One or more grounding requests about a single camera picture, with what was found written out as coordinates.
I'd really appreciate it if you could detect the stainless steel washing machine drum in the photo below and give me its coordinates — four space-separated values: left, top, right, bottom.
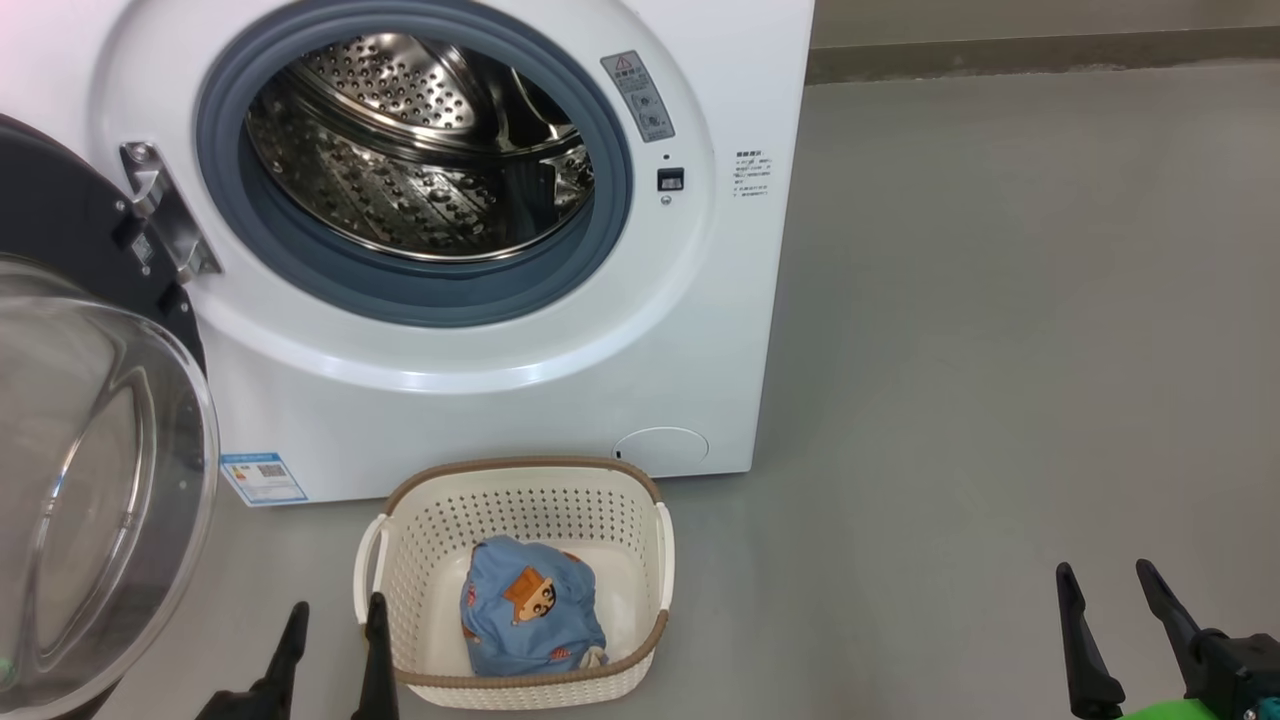
245 33 596 263

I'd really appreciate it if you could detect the black round glass washer door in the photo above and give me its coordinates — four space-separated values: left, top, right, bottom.
0 115 221 720

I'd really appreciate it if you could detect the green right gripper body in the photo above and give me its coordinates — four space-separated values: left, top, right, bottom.
1118 698 1251 720

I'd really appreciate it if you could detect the round white filter cover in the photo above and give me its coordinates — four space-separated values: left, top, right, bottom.
612 427 710 478

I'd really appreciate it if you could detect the cream perforated laundry basket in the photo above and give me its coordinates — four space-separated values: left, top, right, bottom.
353 457 675 711

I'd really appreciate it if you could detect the blue cartoon print garment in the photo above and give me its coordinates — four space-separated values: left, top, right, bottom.
460 535 608 678

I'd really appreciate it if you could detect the white front-load washing machine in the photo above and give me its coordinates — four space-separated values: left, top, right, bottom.
0 0 816 506

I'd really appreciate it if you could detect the black printed text label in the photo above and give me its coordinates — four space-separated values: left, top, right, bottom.
733 150 774 199

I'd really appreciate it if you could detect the grey warning sticker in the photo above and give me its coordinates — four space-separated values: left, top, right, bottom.
601 50 676 143

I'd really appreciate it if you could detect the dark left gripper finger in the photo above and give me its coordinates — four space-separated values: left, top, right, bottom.
195 601 311 720
350 592 401 720

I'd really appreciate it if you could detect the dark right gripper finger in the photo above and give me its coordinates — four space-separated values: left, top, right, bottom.
1136 558 1216 701
1056 562 1126 720

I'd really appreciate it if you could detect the blue energy label sticker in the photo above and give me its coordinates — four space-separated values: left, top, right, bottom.
220 453 308 507

